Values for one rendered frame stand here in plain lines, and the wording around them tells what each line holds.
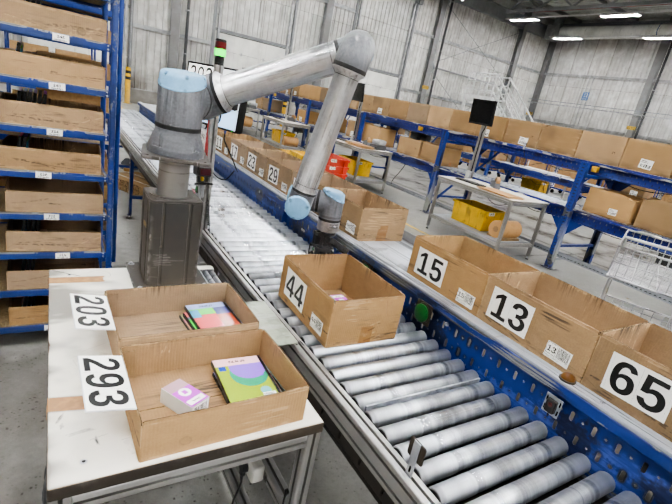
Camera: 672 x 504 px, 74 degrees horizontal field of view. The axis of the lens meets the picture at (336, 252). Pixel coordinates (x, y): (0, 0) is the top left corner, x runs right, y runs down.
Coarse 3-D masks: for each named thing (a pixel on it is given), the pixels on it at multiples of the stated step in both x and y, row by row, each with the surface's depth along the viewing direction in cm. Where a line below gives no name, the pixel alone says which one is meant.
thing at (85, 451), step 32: (64, 288) 149; (96, 288) 153; (64, 320) 132; (64, 352) 118; (96, 352) 121; (64, 384) 107; (64, 416) 98; (96, 416) 99; (64, 448) 90; (96, 448) 91; (128, 448) 93; (224, 448) 98; (256, 448) 103; (64, 480) 83; (96, 480) 85; (128, 480) 89
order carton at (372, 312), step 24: (288, 264) 167; (312, 264) 178; (336, 264) 184; (360, 264) 178; (312, 288) 151; (336, 288) 189; (360, 288) 178; (384, 288) 165; (336, 312) 141; (360, 312) 146; (384, 312) 152; (336, 336) 145; (360, 336) 151; (384, 336) 157
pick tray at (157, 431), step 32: (128, 352) 109; (160, 352) 115; (192, 352) 120; (224, 352) 125; (256, 352) 131; (160, 384) 112; (192, 384) 114; (288, 384) 117; (128, 416) 99; (160, 416) 102; (192, 416) 93; (224, 416) 97; (256, 416) 102; (288, 416) 108; (160, 448) 91; (192, 448) 96
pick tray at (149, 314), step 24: (144, 288) 139; (168, 288) 143; (192, 288) 148; (216, 288) 152; (120, 312) 138; (144, 312) 142; (168, 312) 146; (240, 312) 144; (120, 336) 128; (144, 336) 115; (168, 336) 118; (192, 336) 122
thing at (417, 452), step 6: (414, 438) 100; (414, 444) 100; (420, 444) 98; (408, 450) 102; (414, 450) 100; (420, 450) 98; (426, 450) 97; (414, 456) 100; (420, 456) 98; (408, 462) 101; (414, 462) 100; (420, 462) 98; (408, 468) 101; (408, 474) 101
